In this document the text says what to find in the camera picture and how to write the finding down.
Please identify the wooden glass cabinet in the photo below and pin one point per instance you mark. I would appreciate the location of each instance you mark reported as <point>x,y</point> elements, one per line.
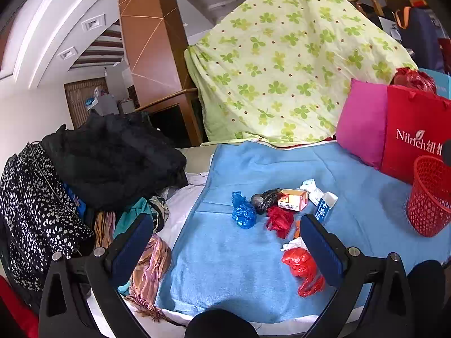
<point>169,123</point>

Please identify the blue and white small box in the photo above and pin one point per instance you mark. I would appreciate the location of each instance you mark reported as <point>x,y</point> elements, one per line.
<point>324,207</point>

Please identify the shiny red plastic bag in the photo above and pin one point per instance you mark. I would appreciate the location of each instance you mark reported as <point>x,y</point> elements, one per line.
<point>412,77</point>

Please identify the small red plastic bag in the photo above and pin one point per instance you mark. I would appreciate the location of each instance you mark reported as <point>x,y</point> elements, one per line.
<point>280,218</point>

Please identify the white packet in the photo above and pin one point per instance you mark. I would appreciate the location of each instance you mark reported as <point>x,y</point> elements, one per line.
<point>312,188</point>

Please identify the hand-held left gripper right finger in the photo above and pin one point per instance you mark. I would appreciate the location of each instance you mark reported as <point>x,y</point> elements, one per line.
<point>320,246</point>

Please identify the pink brown fringed scarf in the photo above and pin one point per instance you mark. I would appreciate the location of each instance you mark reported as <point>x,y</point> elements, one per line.
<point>155,264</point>

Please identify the pink pillow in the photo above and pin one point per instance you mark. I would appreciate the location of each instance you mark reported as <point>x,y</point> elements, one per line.
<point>359,126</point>

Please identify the teal cloth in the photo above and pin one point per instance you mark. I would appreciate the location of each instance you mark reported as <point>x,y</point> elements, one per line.
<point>132,209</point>

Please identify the dark blue backpack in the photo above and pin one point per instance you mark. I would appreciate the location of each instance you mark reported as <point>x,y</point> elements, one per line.
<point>419,35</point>

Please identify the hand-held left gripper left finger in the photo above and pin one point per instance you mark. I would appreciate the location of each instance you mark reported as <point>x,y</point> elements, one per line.
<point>132,246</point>

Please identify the black fuzzy clothing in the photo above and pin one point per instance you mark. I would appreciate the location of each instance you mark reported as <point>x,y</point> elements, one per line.
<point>112,158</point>

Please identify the red paper shopping bag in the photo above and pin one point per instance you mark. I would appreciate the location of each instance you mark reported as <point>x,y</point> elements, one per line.
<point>405,148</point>

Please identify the wooden lattice door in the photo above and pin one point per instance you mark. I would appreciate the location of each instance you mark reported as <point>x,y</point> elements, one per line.
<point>79,102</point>

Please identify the light blue blanket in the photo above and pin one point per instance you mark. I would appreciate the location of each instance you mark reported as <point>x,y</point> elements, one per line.
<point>229,260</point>

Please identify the white tissue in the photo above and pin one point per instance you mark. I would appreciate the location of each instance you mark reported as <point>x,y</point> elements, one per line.
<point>294,244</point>

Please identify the large red plastic bag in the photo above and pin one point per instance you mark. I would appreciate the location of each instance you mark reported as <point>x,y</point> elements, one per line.
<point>299,260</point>

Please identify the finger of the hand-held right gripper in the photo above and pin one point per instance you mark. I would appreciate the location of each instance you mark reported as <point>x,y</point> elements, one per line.
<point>447,153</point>

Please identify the red plastic mesh basket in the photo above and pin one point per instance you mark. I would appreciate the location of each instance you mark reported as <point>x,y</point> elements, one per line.
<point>428,200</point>

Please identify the orange striped scarf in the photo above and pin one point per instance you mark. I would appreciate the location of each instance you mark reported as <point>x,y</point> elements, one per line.
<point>104,229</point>

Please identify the green clover print quilt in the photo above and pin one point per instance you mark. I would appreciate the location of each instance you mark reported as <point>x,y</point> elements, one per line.
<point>282,60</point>

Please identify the light blue cardboard box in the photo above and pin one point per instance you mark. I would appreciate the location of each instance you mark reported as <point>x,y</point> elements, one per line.
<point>442,84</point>

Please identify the black white floral cloth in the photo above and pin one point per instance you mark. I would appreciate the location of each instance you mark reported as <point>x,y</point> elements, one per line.
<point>31,211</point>

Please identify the red cloth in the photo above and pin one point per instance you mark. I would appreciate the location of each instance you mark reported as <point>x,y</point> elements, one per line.
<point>17,310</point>

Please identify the black plastic bag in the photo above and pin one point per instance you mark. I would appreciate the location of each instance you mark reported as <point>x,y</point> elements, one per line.
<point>262,200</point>

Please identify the blue plastic bag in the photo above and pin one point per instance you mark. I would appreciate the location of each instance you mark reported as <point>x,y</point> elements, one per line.
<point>243,214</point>

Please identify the small orange wrapper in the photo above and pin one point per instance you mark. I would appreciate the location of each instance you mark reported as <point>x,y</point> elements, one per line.
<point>297,230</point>

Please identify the orange and white medicine box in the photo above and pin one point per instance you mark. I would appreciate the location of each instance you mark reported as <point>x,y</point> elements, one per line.
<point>292,199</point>

